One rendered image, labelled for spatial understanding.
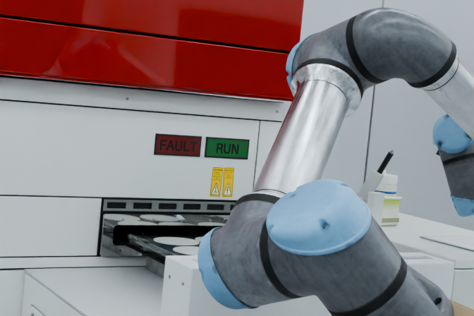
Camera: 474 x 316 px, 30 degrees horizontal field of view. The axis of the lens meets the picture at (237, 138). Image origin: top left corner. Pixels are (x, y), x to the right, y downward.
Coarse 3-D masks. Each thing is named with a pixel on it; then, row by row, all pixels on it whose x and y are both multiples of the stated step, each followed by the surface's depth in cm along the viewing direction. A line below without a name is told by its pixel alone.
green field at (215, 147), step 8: (208, 144) 206; (216, 144) 207; (224, 144) 208; (232, 144) 209; (240, 144) 210; (208, 152) 206; (216, 152) 207; (224, 152) 208; (232, 152) 209; (240, 152) 210
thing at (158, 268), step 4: (148, 256) 198; (152, 256) 198; (148, 260) 197; (152, 260) 195; (156, 260) 194; (160, 260) 194; (148, 264) 197; (152, 264) 195; (156, 264) 194; (160, 264) 192; (164, 264) 191; (148, 268) 197; (152, 268) 195; (156, 268) 194; (160, 268) 192; (152, 272) 195; (156, 272) 193; (160, 272) 192
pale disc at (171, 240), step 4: (156, 240) 191; (160, 240) 191; (164, 240) 191; (168, 240) 192; (172, 240) 192; (176, 240) 193; (180, 240) 193; (184, 240) 193; (188, 240) 194; (192, 240) 194; (172, 244) 187; (176, 244) 187; (180, 244) 188; (184, 244) 188; (188, 244) 188; (192, 244) 189; (196, 244) 189
